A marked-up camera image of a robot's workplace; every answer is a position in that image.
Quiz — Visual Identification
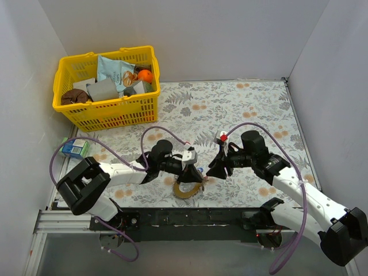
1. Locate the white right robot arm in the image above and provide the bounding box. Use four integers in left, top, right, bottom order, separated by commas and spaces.
206, 131, 367, 266

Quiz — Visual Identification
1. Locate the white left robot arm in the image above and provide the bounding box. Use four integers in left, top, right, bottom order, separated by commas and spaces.
56, 140, 204, 230

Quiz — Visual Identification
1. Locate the yellow plastic basket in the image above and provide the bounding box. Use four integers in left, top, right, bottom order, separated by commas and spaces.
52, 45, 160, 132

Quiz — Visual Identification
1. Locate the green blue carton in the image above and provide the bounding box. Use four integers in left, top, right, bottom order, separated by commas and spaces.
59, 139, 90, 159

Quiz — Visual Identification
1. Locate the orange fruit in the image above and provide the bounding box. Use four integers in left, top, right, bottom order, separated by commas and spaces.
137, 69, 154, 83

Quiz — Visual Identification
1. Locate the grey cardboard box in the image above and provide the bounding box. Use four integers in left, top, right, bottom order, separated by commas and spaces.
87, 78, 119, 102

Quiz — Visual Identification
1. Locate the light blue chips bag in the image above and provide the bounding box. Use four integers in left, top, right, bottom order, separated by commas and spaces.
97, 55, 137, 93

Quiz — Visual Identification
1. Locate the brown round bun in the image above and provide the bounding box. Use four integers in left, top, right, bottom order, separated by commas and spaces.
60, 89, 91, 105

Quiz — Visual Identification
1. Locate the white box in basket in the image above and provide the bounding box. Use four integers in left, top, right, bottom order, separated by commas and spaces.
73, 78, 97, 92

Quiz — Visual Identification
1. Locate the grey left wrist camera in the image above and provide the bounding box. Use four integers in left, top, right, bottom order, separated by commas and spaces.
182, 146, 198, 167

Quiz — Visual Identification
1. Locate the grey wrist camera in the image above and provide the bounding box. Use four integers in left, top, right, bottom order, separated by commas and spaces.
182, 146, 198, 167
214, 131, 229, 146

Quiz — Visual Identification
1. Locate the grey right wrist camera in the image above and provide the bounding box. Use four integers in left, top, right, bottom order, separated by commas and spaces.
214, 131, 229, 146

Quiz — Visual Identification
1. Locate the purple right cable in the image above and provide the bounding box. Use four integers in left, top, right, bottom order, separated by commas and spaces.
220, 122, 308, 275

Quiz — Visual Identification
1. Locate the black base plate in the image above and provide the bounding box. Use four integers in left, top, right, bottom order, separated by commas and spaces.
89, 206, 296, 242

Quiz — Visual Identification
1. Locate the aluminium frame rail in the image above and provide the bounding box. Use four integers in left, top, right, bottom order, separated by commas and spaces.
24, 207, 303, 275

